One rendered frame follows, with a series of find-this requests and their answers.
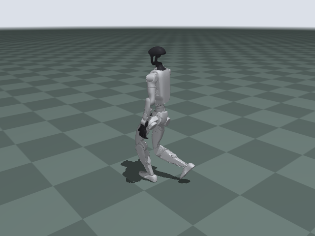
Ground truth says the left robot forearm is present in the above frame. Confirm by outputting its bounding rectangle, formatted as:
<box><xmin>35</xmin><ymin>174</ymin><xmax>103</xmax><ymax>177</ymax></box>
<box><xmin>141</xmin><ymin>98</ymin><xmax>153</xmax><ymax>126</ymax></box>

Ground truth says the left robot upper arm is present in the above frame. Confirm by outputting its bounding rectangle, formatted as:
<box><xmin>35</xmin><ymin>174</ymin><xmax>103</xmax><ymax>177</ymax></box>
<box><xmin>146</xmin><ymin>73</ymin><xmax>158</xmax><ymax>106</ymax></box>

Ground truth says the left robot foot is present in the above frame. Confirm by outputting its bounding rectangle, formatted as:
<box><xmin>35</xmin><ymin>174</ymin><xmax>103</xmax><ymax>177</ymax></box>
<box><xmin>139</xmin><ymin>171</ymin><xmax>158</xmax><ymax>182</ymax></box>

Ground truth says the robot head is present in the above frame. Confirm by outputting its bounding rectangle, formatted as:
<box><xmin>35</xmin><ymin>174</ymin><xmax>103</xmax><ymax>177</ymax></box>
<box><xmin>148</xmin><ymin>46</ymin><xmax>166</xmax><ymax>71</ymax></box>

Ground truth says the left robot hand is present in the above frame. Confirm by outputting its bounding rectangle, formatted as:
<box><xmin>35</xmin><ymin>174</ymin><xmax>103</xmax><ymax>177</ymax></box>
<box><xmin>138</xmin><ymin>121</ymin><xmax>148</xmax><ymax>139</ymax></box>

